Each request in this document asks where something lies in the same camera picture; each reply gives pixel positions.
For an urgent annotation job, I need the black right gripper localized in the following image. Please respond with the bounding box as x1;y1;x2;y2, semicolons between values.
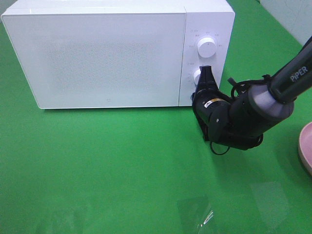
192;65;231;141

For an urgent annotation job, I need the pink round plate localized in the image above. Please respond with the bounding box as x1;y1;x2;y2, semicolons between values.
298;122;312;175

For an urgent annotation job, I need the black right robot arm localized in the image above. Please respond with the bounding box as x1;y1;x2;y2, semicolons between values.
192;39;312;150

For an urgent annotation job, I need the lower white microwave knob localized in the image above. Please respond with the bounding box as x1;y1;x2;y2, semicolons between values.
193;69;201;86

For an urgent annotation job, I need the white microwave knob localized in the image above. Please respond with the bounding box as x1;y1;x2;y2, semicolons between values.
193;69;201;86
197;37;217;58

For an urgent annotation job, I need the upper white microwave knob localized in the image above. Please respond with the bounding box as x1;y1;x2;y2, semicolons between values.
197;37;217;58

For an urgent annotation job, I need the clear tape patch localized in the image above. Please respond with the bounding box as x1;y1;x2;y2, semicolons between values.
177;195;217;234

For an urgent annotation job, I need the white microwave oven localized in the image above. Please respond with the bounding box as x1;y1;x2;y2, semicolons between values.
1;0;235;109

